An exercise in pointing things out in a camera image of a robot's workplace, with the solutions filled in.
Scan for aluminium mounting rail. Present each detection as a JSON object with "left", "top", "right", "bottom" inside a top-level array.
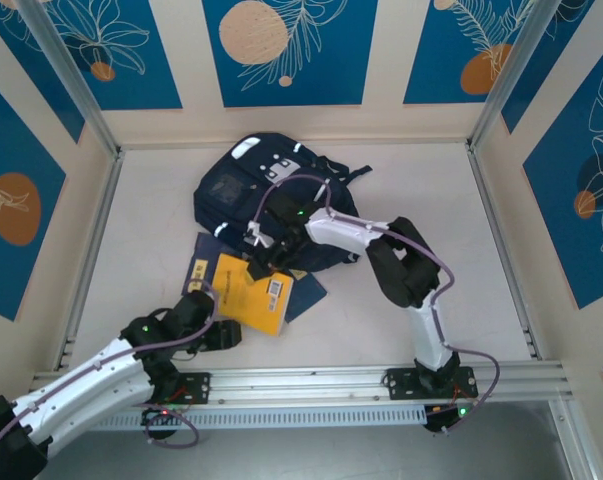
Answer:
[{"left": 23, "top": 359, "right": 577, "bottom": 411}]

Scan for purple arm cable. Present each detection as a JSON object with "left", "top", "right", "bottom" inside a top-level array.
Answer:
[
  {"left": 253, "top": 172, "right": 500, "bottom": 436},
  {"left": 0, "top": 279, "right": 220, "bottom": 447}
]

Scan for navy book with yellow label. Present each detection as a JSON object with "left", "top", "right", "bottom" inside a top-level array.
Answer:
[
  {"left": 182, "top": 232, "right": 232, "bottom": 296},
  {"left": 283, "top": 267, "right": 327, "bottom": 324}
]

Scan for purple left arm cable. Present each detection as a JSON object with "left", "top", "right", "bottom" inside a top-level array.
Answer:
[{"left": 0, "top": 279, "right": 220, "bottom": 447}]

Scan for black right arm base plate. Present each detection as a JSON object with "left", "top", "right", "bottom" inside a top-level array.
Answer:
[{"left": 382, "top": 366, "right": 480, "bottom": 401}]

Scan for grey slotted cable duct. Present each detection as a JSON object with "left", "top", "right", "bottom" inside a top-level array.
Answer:
[{"left": 88, "top": 403, "right": 428, "bottom": 432}]

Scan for aluminium frame post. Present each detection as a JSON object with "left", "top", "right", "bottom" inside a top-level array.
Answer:
[
  {"left": 467, "top": 0, "right": 557, "bottom": 152},
  {"left": 548, "top": 399, "right": 600, "bottom": 480},
  {"left": 18, "top": 0, "right": 123, "bottom": 157}
]

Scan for navy blue backpack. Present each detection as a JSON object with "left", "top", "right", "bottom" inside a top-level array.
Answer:
[{"left": 193, "top": 132, "right": 372, "bottom": 271}]

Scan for aluminium lower frame post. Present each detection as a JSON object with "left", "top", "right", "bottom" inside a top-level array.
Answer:
[{"left": 548, "top": 399, "right": 600, "bottom": 480}]

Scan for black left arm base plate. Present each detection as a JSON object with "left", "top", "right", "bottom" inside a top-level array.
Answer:
[{"left": 170, "top": 372, "right": 212, "bottom": 407}]

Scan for aluminium table side rail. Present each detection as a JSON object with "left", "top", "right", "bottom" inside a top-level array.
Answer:
[
  {"left": 464, "top": 142, "right": 545, "bottom": 361},
  {"left": 54, "top": 148, "right": 126, "bottom": 372}
]

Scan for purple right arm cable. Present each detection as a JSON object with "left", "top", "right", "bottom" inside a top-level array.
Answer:
[{"left": 253, "top": 172, "right": 500, "bottom": 436}]

